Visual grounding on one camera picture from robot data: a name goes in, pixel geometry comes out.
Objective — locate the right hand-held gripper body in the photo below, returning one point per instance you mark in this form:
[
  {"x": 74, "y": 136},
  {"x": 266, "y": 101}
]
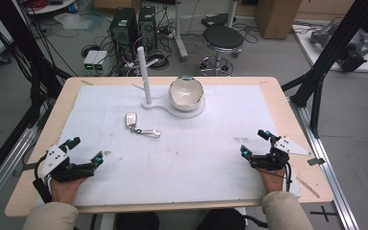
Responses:
[{"x": 276, "y": 158}]

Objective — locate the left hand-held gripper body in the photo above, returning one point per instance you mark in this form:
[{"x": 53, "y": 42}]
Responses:
[{"x": 55, "y": 159}]

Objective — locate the silver key fob with keyring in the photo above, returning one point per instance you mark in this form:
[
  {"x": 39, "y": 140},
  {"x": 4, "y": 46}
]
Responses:
[{"x": 131, "y": 119}]

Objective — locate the person's right hand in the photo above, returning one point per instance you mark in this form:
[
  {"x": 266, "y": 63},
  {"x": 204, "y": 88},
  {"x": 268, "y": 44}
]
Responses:
[{"x": 273, "y": 182}]

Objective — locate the person's left hand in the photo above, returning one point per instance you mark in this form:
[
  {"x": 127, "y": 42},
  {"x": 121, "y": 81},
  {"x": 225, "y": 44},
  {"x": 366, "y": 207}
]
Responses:
[{"x": 65, "y": 190}]

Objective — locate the dark tape piece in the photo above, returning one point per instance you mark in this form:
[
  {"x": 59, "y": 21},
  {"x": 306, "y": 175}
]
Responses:
[{"x": 316, "y": 161}]

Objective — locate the thin wooden stick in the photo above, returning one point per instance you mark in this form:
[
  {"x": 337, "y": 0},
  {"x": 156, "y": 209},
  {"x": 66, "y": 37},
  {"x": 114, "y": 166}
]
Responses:
[{"x": 308, "y": 187}]

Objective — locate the white table mat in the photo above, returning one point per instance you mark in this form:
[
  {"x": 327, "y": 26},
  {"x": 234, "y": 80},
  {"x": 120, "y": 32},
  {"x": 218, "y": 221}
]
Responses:
[{"x": 188, "y": 166}]

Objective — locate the person's right leg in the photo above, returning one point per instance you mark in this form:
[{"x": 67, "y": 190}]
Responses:
[{"x": 220, "y": 220}]

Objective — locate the person's leg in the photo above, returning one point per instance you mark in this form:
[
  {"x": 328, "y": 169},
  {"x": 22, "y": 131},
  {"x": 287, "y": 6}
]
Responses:
[
  {"x": 137, "y": 221},
  {"x": 220, "y": 220}
]

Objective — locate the person's left leg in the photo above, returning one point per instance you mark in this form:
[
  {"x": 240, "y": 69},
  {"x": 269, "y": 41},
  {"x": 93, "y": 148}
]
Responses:
[{"x": 137, "y": 221}]

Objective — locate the white ceramic bowl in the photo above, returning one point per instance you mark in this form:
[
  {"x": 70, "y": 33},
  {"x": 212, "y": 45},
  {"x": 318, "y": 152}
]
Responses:
[{"x": 187, "y": 94}]

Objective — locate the white box with green light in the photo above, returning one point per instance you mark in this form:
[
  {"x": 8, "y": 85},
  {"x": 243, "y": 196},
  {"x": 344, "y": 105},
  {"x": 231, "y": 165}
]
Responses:
[
  {"x": 90, "y": 60},
  {"x": 101, "y": 60}
]

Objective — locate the white stand with pole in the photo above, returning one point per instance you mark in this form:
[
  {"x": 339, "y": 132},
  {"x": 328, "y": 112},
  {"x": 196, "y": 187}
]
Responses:
[{"x": 145, "y": 73}]

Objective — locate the black round stool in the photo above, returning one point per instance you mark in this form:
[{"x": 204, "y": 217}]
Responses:
[{"x": 222, "y": 37}]

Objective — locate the brown cardboard box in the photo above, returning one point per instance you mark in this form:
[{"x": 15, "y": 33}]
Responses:
[{"x": 276, "y": 17}]

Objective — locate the clear plastic sheet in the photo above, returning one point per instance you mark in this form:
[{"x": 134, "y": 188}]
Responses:
[{"x": 76, "y": 20}]

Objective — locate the large black computer tower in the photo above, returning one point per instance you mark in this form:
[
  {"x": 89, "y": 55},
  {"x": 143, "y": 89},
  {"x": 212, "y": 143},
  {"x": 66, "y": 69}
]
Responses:
[{"x": 123, "y": 30}]

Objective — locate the white desk leg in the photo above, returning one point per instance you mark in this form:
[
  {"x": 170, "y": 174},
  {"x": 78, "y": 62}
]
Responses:
[{"x": 179, "y": 32}]

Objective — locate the white round table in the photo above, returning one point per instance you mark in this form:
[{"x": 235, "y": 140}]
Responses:
[{"x": 49, "y": 7}]

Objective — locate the slim black computer tower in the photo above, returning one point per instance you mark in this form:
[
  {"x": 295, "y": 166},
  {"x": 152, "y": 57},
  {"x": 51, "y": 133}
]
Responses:
[{"x": 147, "y": 27}]

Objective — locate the aluminium rail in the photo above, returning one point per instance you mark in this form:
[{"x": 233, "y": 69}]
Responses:
[
  {"x": 6, "y": 169},
  {"x": 329, "y": 172}
]

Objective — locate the black metal frame post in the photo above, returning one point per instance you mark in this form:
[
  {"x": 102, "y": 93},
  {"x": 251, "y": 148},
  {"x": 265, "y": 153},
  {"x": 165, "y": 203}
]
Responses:
[{"x": 332, "y": 48}]

